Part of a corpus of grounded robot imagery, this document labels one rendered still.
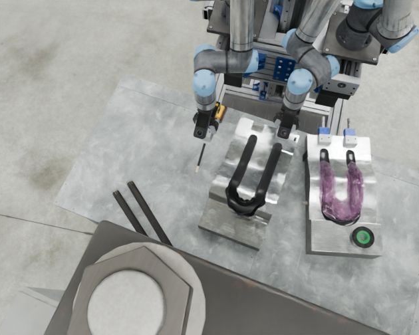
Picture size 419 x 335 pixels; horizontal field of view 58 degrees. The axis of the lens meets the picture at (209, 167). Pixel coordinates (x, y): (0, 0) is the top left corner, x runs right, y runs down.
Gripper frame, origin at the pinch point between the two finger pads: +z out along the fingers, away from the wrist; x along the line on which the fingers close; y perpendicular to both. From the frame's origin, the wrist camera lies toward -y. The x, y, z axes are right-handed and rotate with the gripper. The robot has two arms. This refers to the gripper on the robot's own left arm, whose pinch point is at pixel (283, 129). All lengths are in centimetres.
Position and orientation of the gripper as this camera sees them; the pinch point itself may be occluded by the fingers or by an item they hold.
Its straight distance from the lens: 158.9
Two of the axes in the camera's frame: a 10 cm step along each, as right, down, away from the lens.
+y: 3.7, -8.8, 3.0
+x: -9.3, -3.3, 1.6
